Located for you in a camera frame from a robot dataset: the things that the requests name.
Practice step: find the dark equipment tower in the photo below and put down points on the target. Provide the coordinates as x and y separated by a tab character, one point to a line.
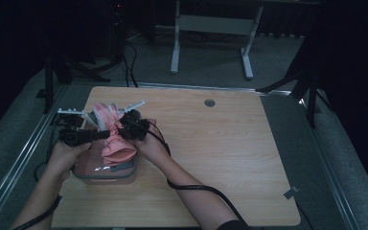
119	28

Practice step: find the dark curtain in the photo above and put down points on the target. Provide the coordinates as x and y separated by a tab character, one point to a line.
284	22

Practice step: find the person's right hand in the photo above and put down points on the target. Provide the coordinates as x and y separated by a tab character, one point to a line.
155	145

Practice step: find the pink translucent storage bin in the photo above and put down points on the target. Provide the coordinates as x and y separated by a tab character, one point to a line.
89	166

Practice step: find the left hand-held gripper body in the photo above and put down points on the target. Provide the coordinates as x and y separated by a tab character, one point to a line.
73	135

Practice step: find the person's left hand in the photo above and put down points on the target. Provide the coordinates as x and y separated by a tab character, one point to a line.
62	159

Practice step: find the grey table grommet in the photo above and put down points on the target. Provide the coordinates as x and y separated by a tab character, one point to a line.
209	103

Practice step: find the pink and grey ski glove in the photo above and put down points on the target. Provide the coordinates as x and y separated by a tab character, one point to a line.
92	123
119	150

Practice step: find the black tripod stand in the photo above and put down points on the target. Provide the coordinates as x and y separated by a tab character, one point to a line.
48	83
311	96

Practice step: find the metal floor rail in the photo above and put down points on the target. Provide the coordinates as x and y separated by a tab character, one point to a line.
329	166
179	85
19	166

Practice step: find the white desk frame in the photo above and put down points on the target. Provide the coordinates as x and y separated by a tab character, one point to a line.
215	25

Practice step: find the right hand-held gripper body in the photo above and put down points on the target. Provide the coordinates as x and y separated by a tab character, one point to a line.
139	129

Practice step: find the black sleeve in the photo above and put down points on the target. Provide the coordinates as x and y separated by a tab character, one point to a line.
233	225

